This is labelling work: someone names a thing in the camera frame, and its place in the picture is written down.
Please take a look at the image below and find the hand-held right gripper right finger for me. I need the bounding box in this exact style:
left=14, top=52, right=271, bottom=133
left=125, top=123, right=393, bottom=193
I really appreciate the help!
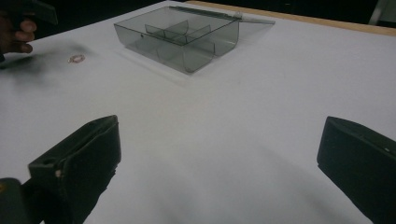
left=316, top=116, right=396, bottom=224

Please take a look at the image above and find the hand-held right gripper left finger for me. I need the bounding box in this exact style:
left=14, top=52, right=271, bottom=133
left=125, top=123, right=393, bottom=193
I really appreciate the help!
left=27, top=114, right=122, bottom=224

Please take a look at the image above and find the small pink ring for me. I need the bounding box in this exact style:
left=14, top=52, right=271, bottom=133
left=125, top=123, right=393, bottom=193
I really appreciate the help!
left=67, top=53, right=87, bottom=64

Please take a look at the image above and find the clear grey compartment box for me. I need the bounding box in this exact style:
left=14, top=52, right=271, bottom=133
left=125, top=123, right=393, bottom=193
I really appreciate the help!
left=113, top=5, right=276, bottom=75

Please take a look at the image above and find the light metal stand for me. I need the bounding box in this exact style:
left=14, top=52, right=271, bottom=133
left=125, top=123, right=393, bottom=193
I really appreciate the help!
left=368, top=0, right=396, bottom=26

